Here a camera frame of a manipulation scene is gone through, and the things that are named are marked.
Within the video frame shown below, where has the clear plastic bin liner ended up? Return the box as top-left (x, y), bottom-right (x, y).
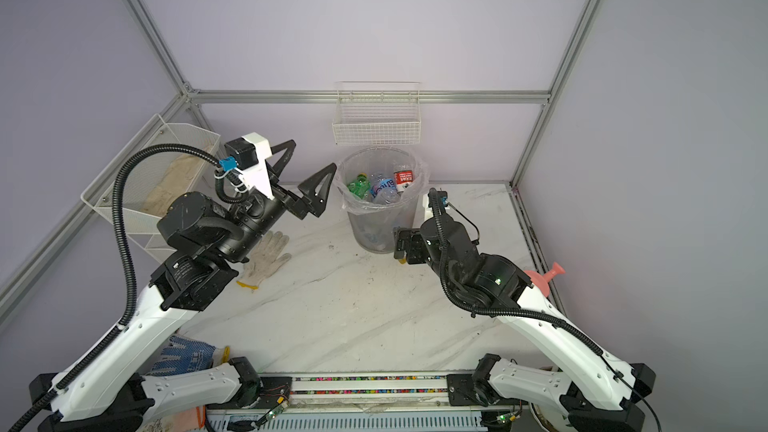
top-left (334, 146), bottom-right (430, 215)

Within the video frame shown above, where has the white mesh shelf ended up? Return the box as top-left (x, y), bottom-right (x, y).
top-left (144, 233), bottom-right (175, 263)
top-left (80, 114), bottom-right (220, 235)

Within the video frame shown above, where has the red label clear bottle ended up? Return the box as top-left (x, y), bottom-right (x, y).
top-left (394, 168), bottom-right (415, 193)

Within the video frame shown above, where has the blue dotted work glove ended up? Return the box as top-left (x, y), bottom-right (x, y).
top-left (145, 335), bottom-right (231, 376)

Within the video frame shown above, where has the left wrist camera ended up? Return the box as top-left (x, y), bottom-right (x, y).
top-left (218, 132), bottom-right (274, 199)

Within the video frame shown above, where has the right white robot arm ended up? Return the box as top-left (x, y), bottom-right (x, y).
top-left (394, 188), bottom-right (656, 431)

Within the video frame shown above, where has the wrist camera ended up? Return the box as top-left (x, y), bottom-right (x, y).
top-left (423, 188), bottom-right (449, 224)
top-left (218, 132), bottom-right (274, 199)

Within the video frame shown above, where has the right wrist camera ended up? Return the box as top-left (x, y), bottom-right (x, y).
top-left (423, 188), bottom-right (449, 224)

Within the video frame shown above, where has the white wire wall basket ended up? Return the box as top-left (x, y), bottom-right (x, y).
top-left (332, 81), bottom-right (422, 146)

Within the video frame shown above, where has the grey mesh waste bin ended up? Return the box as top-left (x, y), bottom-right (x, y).
top-left (338, 146), bottom-right (424, 255)

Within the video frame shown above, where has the white cotton work glove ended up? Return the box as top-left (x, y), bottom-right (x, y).
top-left (236, 231), bottom-right (292, 291)

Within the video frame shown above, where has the pink spray bottle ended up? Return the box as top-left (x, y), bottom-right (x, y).
top-left (524, 262), bottom-right (565, 298)

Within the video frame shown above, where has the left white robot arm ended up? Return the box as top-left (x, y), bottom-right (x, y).
top-left (14, 133), bottom-right (337, 431)

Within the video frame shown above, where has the white mesh upper shelf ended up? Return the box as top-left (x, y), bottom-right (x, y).
top-left (80, 114), bottom-right (220, 235)

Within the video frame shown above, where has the white mesh lower shelf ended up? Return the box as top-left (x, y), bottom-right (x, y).
top-left (144, 233), bottom-right (175, 263)

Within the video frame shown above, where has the green Sprite bottle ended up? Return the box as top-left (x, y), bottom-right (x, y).
top-left (347, 173), bottom-right (371, 201)

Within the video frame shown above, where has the orange rubber glove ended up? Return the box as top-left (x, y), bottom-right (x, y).
top-left (139, 406), bottom-right (206, 432)

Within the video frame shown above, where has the large crushed blue label bottle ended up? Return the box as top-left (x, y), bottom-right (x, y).
top-left (372, 177), bottom-right (400, 205)

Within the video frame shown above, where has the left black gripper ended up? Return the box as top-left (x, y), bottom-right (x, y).
top-left (217, 142), bottom-right (334, 265)

